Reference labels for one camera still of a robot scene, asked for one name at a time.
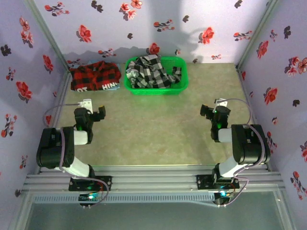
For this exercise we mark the grey aluminium corner post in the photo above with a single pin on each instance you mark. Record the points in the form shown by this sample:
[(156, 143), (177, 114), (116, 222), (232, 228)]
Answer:
[(48, 36), (254, 36)]

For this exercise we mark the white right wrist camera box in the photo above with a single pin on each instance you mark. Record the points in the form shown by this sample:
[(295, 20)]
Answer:
[(221, 103)]

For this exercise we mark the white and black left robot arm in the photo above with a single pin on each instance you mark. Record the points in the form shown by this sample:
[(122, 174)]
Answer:
[(55, 148)]

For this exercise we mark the grey aluminium rail frame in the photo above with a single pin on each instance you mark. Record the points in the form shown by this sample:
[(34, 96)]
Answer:
[(153, 179)]

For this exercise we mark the red black plaid shirt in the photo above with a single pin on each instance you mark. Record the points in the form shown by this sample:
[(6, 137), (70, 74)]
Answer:
[(93, 76)]

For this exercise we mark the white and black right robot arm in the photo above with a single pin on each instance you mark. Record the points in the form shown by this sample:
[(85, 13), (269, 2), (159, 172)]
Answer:
[(249, 146)]

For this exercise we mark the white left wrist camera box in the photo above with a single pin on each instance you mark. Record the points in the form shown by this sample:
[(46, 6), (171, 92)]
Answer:
[(86, 104)]

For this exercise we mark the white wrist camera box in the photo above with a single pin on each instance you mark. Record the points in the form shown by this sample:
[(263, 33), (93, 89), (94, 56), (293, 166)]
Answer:
[(221, 103), (86, 104)]

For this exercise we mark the small circuit board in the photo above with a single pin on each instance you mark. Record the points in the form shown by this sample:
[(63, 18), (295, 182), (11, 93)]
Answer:
[(90, 197)]

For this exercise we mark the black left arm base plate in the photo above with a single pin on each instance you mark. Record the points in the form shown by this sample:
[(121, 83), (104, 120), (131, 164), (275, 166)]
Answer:
[(105, 183)]

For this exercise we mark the green plastic basket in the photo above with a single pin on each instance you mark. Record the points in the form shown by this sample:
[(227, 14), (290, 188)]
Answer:
[(156, 91)]

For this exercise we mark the black white plaid shirt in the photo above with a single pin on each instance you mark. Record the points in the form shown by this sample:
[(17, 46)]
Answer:
[(148, 72)]

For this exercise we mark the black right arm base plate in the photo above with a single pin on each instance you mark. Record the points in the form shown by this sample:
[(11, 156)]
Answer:
[(204, 182)]

